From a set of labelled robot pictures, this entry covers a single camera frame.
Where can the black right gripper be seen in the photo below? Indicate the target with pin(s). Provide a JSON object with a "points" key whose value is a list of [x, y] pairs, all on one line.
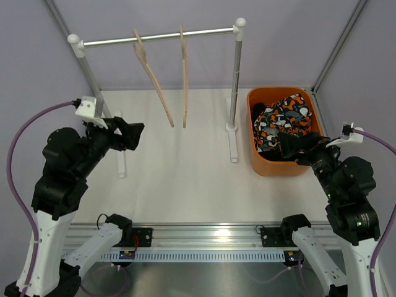
{"points": [[291, 144]]}

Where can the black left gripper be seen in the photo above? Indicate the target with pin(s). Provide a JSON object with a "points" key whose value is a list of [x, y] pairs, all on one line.
{"points": [[130, 132]]}

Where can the orange camouflage shorts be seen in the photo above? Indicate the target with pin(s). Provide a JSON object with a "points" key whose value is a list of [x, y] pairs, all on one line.
{"points": [[290, 115]]}

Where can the black shorts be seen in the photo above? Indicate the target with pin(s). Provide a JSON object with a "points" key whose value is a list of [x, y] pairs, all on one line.
{"points": [[272, 157]]}

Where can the wooden hanger with camo shorts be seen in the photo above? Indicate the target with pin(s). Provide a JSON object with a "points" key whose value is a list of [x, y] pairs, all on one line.
{"points": [[141, 55]]}

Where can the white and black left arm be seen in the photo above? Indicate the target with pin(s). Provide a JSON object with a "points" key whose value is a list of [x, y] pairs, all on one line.
{"points": [[70, 158]]}

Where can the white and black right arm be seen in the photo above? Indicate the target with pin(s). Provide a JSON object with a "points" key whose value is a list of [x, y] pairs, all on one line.
{"points": [[352, 218]]}

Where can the orange plastic basket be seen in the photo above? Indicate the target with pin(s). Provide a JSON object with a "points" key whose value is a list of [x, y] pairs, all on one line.
{"points": [[272, 94]]}

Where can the silver clothes rack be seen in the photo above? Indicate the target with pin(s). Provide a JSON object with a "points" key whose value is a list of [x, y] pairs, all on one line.
{"points": [[79, 48]]}

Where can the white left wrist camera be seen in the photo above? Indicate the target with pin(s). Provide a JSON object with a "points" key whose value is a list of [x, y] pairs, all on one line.
{"points": [[89, 109]]}

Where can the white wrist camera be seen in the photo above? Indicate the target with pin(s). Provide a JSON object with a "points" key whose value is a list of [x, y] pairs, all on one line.
{"points": [[89, 109], [350, 134]]}

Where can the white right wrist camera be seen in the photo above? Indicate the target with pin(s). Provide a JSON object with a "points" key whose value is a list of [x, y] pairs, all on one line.
{"points": [[350, 134]]}

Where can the aluminium mounting rail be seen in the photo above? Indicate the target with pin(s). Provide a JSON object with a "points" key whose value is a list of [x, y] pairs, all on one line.
{"points": [[242, 236]]}

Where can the white slotted cable duct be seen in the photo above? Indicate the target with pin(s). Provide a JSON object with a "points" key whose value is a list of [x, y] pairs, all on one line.
{"points": [[204, 256]]}

